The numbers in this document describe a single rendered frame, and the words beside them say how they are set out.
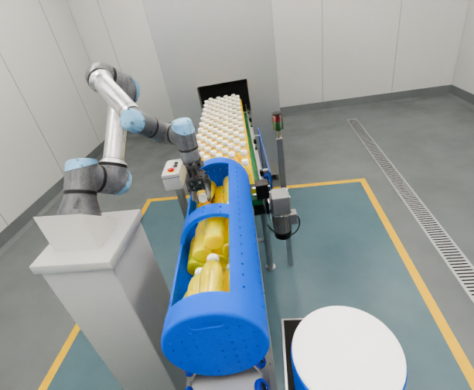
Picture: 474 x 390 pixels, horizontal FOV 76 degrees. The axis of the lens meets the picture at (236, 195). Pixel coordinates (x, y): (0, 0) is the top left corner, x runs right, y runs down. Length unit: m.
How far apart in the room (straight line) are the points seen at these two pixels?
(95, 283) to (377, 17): 5.34
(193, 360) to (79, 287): 0.61
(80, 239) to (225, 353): 0.68
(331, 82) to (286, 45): 0.99
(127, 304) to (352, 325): 0.84
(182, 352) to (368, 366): 0.47
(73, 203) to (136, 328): 0.59
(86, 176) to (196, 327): 0.74
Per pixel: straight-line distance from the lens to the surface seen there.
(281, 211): 1.81
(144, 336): 1.51
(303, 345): 0.92
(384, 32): 5.83
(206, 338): 0.85
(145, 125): 1.10
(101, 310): 1.43
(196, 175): 1.17
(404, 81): 6.11
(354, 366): 0.91
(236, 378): 1.02
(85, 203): 1.25
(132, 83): 1.48
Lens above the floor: 1.83
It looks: 32 degrees down
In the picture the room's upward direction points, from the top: 11 degrees counter-clockwise
